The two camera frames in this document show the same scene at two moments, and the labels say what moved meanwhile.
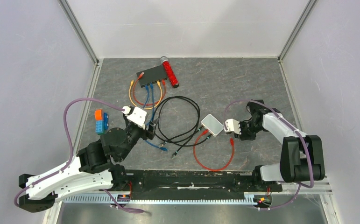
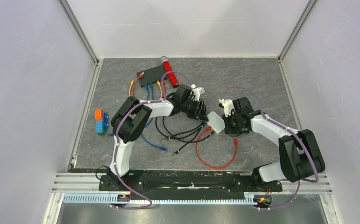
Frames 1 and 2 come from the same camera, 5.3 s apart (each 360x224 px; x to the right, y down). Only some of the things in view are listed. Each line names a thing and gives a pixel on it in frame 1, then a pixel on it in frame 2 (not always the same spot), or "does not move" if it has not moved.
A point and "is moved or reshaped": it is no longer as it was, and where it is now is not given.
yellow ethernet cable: x=157 y=103 does not move
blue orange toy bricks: x=101 y=119 does not move
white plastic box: x=213 y=126 is moved or reshaped
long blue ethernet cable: x=147 y=87 is moved or reshaped
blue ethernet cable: x=151 y=121 does not move
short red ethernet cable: x=139 y=101 does not move
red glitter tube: x=164 y=60 does not move
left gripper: x=148 y=134 → x=201 y=114
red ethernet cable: x=232 y=151 is moved or reshaped
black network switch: x=152 y=75 does not move
